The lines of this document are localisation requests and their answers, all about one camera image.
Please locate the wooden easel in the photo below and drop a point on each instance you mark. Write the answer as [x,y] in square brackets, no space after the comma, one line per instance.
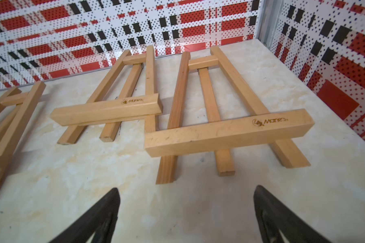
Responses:
[220,136]
[15,127]
[137,100]

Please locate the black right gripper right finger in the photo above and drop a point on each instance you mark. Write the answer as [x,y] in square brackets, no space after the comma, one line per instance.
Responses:
[277,222]

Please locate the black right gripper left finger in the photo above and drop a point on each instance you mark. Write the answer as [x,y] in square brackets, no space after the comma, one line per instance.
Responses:
[98,223]

